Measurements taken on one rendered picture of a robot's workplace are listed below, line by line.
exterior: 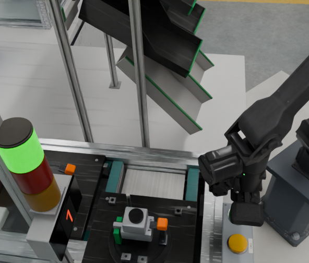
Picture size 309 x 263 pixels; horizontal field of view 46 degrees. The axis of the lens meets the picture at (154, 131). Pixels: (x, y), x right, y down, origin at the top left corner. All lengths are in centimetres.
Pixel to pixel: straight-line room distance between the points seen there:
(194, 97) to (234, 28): 222
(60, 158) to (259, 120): 58
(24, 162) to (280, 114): 39
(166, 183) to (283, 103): 47
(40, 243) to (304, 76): 47
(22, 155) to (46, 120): 81
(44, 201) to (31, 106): 82
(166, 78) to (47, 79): 58
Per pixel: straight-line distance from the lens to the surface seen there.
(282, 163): 89
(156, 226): 76
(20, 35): 173
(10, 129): 48
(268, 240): 101
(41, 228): 59
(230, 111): 126
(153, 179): 100
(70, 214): 64
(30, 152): 48
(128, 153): 101
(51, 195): 56
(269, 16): 347
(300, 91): 61
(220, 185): 72
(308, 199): 85
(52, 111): 131
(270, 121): 62
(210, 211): 90
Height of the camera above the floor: 174
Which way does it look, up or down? 48 degrees down
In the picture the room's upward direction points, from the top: 3 degrees counter-clockwise
